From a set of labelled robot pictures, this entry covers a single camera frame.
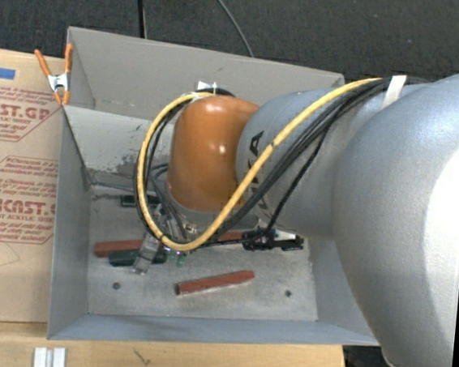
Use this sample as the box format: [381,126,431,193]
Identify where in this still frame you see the dark green flat block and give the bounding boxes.
[118,192,161,211]
[107,245,167,272]

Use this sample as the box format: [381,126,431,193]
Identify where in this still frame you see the black cylinder on white bracket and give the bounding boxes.
[239,225,307,258]

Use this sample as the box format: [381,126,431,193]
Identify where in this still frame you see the grey metal bin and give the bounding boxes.
[35,26,409,367]

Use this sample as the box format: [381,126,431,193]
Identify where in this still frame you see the brown cardboard board, red print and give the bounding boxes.
[0,47,77,334]

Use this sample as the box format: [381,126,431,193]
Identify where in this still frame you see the red-brown flat block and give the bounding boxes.
[173,262,257,305]
[215,228,247,246]
[92,234,145,263]

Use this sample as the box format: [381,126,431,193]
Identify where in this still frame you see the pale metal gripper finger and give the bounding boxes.
[143,237,162,277]
[132,237,152,276]

